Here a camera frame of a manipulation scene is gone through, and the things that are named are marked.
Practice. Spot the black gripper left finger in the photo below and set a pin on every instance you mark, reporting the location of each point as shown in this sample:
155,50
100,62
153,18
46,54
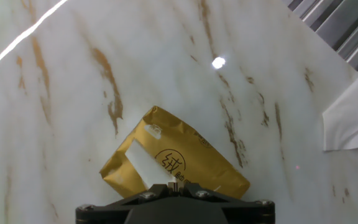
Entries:
141,199

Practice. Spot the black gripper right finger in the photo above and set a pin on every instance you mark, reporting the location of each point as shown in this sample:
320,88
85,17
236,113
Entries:
210,199

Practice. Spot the white napkin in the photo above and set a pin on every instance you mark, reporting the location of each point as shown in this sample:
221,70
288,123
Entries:
148,165
353,124

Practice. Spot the gold tissue pack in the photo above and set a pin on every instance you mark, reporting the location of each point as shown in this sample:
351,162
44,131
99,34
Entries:
197,161

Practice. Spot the marble pattern board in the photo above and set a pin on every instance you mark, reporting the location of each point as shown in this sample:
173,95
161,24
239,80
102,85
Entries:
57,140

